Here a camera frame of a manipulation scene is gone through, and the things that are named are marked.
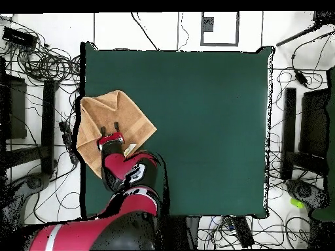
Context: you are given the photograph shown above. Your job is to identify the black stand base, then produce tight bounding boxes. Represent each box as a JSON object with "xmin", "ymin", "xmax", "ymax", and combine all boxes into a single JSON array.
[
  {"xmin": 26, "ymin": 172, "xmax": 51, "ymax": 191},
  {"xmin": 285, "ymin": 178, "xmax": 328, "ymax": 210}
]

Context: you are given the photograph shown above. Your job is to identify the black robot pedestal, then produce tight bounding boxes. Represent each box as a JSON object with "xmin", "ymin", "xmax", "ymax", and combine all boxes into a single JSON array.
[{"xmin": 162, "ymin": 215, "xmax": 201, "ymax": 250}]

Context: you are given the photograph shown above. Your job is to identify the black box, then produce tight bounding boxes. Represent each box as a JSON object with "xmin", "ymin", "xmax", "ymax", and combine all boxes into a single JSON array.
[
  {"xmin": 298, "ymin": 88, "xmax": 331, "ymax": 158},
  {"xmin": 0, "ymin": 74, "xmax": 27, "ymax": 140}
]

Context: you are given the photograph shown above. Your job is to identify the tangled black cables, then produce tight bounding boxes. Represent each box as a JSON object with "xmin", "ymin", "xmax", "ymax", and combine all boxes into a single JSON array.
[
  {"xmin": 197, "ymin": 215, "xmax": 274, "ymax": 249},
  {"xmin": 0, "ymin": 15, "xmax": 81, "ymax": 83}
]

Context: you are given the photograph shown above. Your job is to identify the black power adapter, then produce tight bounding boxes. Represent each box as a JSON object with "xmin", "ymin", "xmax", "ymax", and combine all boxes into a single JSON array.
[{"xmin": 293, "ymin": 68, "xmax": 310, "ymax": 89}]

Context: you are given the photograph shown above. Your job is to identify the black pole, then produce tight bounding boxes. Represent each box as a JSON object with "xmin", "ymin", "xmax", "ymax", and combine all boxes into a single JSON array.
[{"xmin": 275, "ymin": 11, "xmax": 335, "ymax": 48}]

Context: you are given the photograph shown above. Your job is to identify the long black power strip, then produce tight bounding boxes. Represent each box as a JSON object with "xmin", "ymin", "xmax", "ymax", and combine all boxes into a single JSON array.
[{"xmin": 58, "ymin": 120, "xmax": 80, "ymax": 165}]

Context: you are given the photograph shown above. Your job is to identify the black frame bar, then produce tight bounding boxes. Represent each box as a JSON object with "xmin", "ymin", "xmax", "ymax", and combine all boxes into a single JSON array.
[
  {"xmin": 41, "ymin": 78, "xmax": 58, "ymax": 176},
  {"xmin": 280, "ymin": 87, "xmax": 297, "ymax": 180}
]

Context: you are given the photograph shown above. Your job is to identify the dark green table cloth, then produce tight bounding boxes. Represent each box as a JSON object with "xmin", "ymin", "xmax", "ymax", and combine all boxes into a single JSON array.
[{"xmin": 79, "ymin": 41, "xmax": 274, "ymax": 220}]

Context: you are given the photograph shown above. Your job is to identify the orange terry towel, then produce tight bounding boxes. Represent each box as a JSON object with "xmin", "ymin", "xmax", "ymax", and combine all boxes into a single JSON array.
[{"xmin": 76, "ymin": 90, "xmax": 158, "ymax": 180}]

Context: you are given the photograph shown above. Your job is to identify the yellow-green ball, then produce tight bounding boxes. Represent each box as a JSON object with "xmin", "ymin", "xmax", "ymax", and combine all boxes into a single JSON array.
[{"xmin": 290, "ymin": 197, "xmax": 306, "ymax": 209}]

